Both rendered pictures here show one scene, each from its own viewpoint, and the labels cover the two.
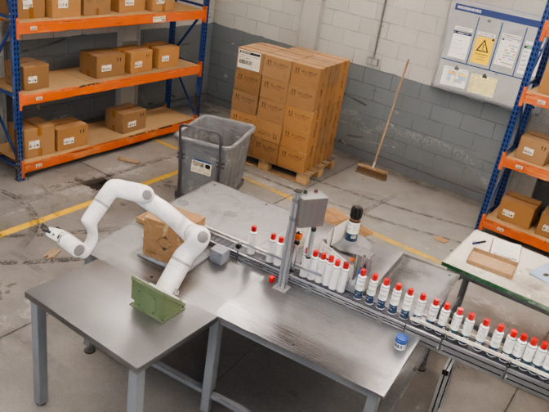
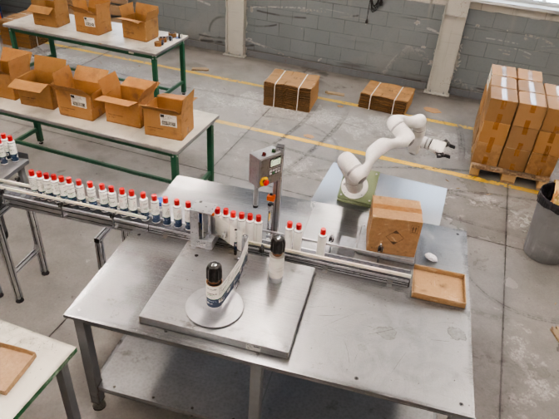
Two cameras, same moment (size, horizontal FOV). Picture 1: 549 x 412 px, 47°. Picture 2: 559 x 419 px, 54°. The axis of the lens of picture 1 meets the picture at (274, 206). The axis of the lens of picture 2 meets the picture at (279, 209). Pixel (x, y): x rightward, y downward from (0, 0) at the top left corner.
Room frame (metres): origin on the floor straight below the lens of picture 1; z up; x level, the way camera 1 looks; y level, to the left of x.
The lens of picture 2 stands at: (5.98, -0.76, 2.97)
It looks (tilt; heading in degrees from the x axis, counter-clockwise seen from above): 35 degrees down; 166
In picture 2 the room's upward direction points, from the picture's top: 4 degrees clockwise
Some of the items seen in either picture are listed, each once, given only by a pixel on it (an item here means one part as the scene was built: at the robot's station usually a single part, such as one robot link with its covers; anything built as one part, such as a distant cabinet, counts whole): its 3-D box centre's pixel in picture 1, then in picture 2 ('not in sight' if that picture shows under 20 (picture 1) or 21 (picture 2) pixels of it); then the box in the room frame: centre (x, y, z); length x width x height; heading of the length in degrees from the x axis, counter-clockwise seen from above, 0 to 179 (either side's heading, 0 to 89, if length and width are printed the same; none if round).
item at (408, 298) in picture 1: (407, 303); (155, 208); (3.10, -0.85, 0.98); 0.05 x 0.05 x 0.20
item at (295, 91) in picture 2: not in sight; (291, 90); (-0.68, 0.93, 0.16); 0.65 x 0.54 x 0.32; 63
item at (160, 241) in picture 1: (173, 235); (393, 225); (3.46, 0.60, 0.99); 0.30 x 0.24 x 0.27; 70
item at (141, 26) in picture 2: not in sight; (138, 22); (-0.94, -0.99, 0.97); 0.43 x 0.42 x 0.37; 145
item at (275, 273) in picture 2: (301, 229); (276, 258); (3.73, -0.20, 1.03); 0.09 x 0.09 x 0.30
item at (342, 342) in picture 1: (277, 263); (290, 268); (3.59, -0.08, 0.82); 2.10 x 1.50 x 0.02; 64
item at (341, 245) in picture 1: (350, 243); (214, 306); (3.91, -0.57, 0.89); 0.31 x 0.31 x 0.01
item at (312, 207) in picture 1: (309, 209); (265, 166); (3.32, -0.21, 1.38); 0.17 x 0.10 x 0.19; 119
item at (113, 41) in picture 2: not in sight; (99, 60); (-1.26, -1.53, 0.39); 2.20 x 0.80 x 0.78; 58
